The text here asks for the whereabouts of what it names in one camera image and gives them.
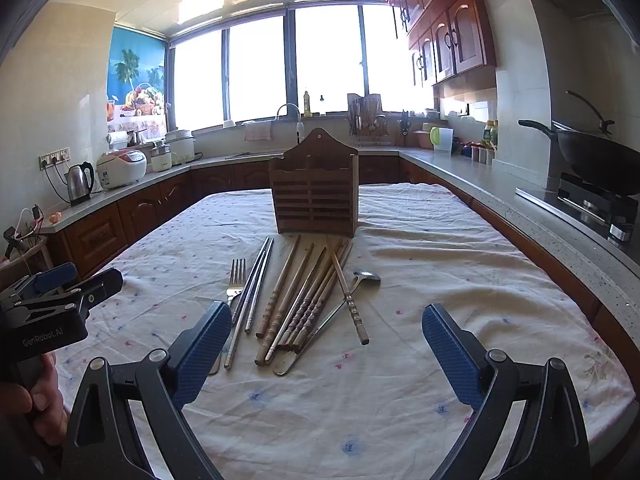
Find wall power socket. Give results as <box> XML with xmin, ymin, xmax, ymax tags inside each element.
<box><xmin>38</xmin><ymin>148</ymin><xmax>70</xmax><ymax>170</ymax></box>

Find silver metal fork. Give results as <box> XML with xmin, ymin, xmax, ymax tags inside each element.
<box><xmin>208</xmin><ymin>257</ymin><xmax>248</xmax><ymax>376</ymax></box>

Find white rice cooker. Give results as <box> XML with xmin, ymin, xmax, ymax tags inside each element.
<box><xmin>96</xmin><ymin>148</ymin><xmax>148</xmax><ymax>190</ymax></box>

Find person's left hand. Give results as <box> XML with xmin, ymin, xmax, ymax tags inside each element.
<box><xmin>1</xmin><ymin>352</ymin><xmax>68</xmax><ymax>445</ymax></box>

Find steel electric kettle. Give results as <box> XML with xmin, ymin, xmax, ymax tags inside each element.
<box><xmin>65</xmin><ymin>162</ymin><xmax>96</xmax><ymax>206</ymax></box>

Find kitchen faucet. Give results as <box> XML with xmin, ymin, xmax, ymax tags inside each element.
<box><xmin>274</xmin><ymin>102</ymin><xmax>306</xmax><ymax>144</ymax></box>

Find cooking oil bottle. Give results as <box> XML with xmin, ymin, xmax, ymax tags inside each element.
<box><xmin>482</xmin><ymin>120</ymin><xmax>498</xmax><ymax>150</ymax></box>

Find white slow cooker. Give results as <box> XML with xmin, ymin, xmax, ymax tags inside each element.
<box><xmin>165</xmin><ymin>129</ymin><xmax>195</xmax><ymax>166</ymax></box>

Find upper wooden cabinets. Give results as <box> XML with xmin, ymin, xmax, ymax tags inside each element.
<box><xmin>385</xmin><ymin>0</ymin><xmax>497</xmax><ymax>99</ymax></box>

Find wooden utensil holder box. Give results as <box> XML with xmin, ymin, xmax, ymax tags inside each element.
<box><xmin>268</xmin><ymin>128</ymin><xmax>359</xmax><ymax>237</ymax></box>

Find dish drying rack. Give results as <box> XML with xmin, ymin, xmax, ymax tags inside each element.
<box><xmin>347</xmin><ymin>93</ymin><xmax>390</xmax><ymax>145</ymax></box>

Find floral white tablecloth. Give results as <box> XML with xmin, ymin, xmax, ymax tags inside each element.
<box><xmin>58</xmin><ymin>184</ymin><xmax>638</xmax><ymax>479</ymax></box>

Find yellow dish soap bottle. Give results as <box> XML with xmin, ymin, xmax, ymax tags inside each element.
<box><xmin>303</xmin><ymin>91</ymin><xmax>312</xmax><ymax>118</ymax></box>

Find metal chopstick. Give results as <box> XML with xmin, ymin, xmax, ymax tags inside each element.
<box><xmin>224</xmin><ymin>236</ymin><xmax>271</xmax><ymax>370</ymax></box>
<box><xmin>244</xmin><ymin>237</ymin><xmax>273</xmax><ymax>335</ymax></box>

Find tropical fruit poster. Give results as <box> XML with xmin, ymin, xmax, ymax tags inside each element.
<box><xmin>106</xmin><ymin>26</ymin><xmax>167</xmax><ymax>142</ymax></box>

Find gas stove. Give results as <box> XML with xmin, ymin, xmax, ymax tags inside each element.
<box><xmin>514</xmin><ymin>171</ymin><xmax>640</xmax><ymax>252</ymax></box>

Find wooden chopstick crossed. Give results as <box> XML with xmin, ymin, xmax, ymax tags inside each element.
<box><xmin>326</xmin><ymin>238</ymin><xmax>370</xmax><ymax>346</ymax></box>

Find silver metal spoon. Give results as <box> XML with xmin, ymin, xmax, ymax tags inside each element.
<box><xmin>272</xmin><ymin>268</ymin><xmax>382</xmax><ymax>377</ymax></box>

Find black wok pan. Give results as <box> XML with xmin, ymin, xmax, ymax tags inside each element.
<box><xmin>518</xmin><ymin>119</ymin><xmax>640</xmax><ymax>196</ymax></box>

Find green white pitcher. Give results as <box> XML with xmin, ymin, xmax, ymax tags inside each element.
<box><xmin>430</xmin><ymin>126</ymin><xmax>454</xmax><ymax>155</ymax></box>

